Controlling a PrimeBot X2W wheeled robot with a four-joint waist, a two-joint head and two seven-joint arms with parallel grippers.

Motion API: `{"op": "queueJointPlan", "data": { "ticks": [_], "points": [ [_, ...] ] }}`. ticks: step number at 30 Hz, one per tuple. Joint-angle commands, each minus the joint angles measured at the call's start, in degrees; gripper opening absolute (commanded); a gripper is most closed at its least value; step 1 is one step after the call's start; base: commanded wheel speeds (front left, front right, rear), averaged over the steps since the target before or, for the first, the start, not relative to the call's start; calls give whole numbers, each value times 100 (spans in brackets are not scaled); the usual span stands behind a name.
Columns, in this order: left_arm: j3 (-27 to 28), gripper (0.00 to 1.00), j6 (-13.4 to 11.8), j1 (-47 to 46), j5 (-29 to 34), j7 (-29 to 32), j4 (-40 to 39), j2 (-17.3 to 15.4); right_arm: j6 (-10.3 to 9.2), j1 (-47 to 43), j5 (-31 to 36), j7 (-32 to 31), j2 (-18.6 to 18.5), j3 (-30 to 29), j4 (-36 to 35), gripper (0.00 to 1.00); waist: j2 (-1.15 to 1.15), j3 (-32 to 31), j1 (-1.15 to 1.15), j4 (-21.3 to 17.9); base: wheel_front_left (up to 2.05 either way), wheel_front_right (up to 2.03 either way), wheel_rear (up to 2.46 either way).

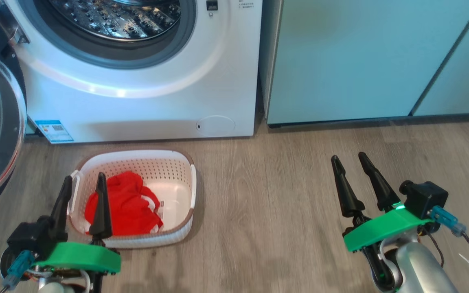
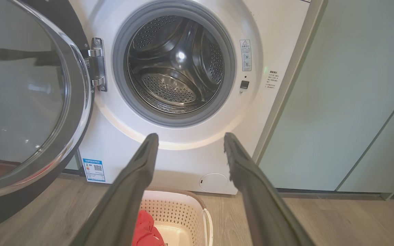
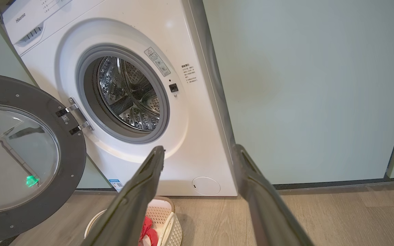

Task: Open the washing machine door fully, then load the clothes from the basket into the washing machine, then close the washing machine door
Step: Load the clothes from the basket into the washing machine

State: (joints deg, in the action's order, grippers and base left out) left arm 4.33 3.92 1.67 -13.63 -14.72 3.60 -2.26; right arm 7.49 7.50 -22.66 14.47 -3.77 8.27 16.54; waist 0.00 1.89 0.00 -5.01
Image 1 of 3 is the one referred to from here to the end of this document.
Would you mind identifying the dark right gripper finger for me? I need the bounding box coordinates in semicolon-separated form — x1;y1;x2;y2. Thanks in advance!
357;151;401;212
331;155;366;219

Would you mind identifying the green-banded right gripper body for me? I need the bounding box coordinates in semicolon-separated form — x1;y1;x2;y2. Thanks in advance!
343;205;435;292

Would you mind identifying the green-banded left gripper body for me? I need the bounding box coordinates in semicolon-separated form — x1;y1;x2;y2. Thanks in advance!
31;239;122;293

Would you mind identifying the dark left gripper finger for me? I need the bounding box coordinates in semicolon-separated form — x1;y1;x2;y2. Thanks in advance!
50;175;74;242
88;172;113;241

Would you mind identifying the red garment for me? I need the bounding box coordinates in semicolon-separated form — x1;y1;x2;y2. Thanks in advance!
85;171;164;236

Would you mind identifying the white front-load washing machine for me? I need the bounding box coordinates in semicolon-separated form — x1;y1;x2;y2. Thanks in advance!
4;0;263;144

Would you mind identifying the pale green cabinet door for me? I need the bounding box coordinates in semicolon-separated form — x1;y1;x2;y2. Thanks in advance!
412;0;469;117

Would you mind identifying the stainless steel washing machine drum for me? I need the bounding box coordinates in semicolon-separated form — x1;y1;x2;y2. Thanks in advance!
47;0;182;41

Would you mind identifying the white perforated laundry basket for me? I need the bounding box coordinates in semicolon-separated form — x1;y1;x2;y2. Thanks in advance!
67;150;197;249

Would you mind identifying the blue energy label sticker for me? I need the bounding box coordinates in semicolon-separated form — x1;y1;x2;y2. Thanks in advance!
35;120;74;143

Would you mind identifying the pale green cabinet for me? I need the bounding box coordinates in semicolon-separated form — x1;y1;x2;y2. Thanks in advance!
259;0;469;126

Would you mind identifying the round white filter cover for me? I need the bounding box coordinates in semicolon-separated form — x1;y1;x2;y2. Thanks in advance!
196;116;236;138

